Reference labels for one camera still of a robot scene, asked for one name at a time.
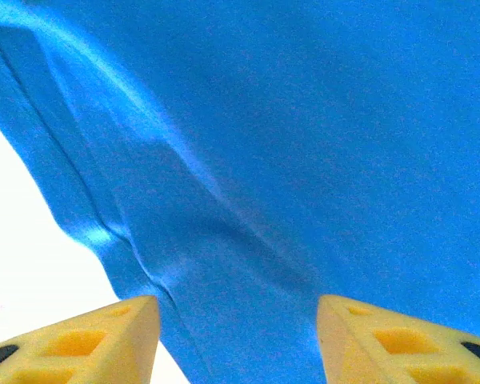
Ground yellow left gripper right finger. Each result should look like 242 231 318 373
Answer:
316 294 480 384

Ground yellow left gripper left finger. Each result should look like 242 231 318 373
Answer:
0 294 161 384

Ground blue tank top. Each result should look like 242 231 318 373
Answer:
0 0 480 384

